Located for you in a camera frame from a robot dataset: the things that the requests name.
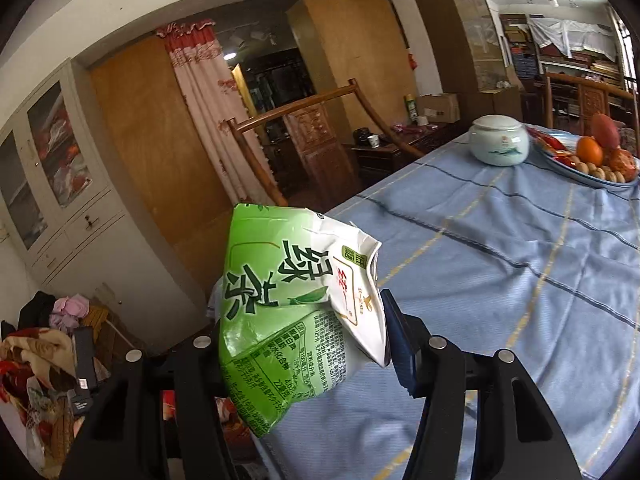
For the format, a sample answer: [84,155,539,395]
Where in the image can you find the black cloth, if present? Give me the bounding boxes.
[19,291,56,331]

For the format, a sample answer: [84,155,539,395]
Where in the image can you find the blue checked tablecloth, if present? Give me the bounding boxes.
[260,132,640,480]

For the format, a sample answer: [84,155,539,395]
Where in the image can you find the blue-rimmed fruit plate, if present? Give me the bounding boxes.
[525,127,640,190]

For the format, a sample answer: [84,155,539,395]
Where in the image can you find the tall plywood wardrobe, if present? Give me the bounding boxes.
[286,0,418,133]

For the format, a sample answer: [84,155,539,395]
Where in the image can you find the white ceramic lidded jar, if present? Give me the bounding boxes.
[468,115,531,167]

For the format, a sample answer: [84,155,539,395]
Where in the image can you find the grey glass-door cabinet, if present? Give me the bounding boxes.
[0,57,151,291]

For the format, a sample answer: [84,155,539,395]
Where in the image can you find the row of brown nuts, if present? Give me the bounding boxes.
[570,155,628,183]

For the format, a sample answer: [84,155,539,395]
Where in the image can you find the orange crinkly packet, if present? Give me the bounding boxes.
[602,147,638,181]

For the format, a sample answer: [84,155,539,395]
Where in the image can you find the red plastic basket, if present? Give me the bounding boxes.
[160,389,256,466]

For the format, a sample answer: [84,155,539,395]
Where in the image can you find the brown flowered blanket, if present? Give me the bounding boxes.
[0,327,76,401]

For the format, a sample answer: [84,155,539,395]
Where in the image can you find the wooden carved-back chair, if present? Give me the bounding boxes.
[545,72,640,131]

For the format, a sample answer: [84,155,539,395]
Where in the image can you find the orange fruit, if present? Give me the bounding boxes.
[576,136,605,166]

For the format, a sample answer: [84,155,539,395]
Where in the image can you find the glass-door wooden cabinet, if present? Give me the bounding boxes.
[404,0,523,123]

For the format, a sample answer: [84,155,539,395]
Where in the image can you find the pale pink cloth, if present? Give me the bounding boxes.
[50,296,91,331]

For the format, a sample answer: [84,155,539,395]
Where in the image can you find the red mango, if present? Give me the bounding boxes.
[590,113,621,150]

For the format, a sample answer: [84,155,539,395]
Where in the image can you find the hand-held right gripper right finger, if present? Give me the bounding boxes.
[380,289,583,480]

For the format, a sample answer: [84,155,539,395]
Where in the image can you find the clear plastic bag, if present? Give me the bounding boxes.
[25,375,76,476]

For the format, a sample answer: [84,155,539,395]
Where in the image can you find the dark wooden side table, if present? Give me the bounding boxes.
[350,121,471,181]

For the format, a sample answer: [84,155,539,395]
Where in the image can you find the long black box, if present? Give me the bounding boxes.
[72,325,98,391]

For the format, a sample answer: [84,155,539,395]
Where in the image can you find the pink floral curtain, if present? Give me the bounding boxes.
[156,20,288,206]

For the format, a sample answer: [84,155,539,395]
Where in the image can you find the wooden sliding door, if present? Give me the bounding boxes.
[90,35,241,301]

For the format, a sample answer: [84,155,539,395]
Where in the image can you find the white cloth sheet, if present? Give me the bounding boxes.
[527,17,618,61]

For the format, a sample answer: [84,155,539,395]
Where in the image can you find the wooden curved-back armchair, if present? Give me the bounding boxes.
[227,78,426,206]

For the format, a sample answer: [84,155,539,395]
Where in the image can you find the cardboard box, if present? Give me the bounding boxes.
[416,92,461,123]

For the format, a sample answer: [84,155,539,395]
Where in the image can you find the storage shelf with goods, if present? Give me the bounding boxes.
[500,12,626,96]

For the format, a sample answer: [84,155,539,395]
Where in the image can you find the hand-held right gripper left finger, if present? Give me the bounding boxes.
[60,332,241,480]

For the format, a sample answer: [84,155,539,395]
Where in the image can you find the green tea carton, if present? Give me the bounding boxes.
[207,202,391,438]

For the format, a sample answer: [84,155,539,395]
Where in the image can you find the red wrapped snacks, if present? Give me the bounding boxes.
[527,127,576,166]

